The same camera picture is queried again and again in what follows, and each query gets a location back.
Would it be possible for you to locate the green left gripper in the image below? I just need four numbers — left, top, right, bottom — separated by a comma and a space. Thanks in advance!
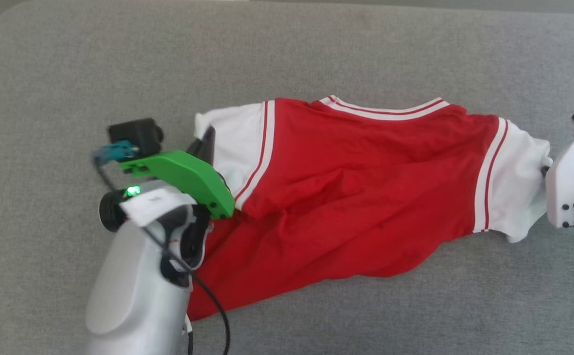
99, 126, 235, 232

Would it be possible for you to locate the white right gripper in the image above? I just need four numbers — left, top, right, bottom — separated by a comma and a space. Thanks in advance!
541, 133, 574, 229

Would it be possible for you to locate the red and white jersey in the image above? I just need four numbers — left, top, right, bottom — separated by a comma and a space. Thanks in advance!
187, 95, 554, 322

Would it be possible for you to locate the white paper label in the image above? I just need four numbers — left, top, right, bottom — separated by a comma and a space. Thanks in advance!
119, 191, 197, 227

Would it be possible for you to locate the teal camera cable connector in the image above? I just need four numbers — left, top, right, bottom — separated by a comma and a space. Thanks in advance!
92, 141, 135, 166

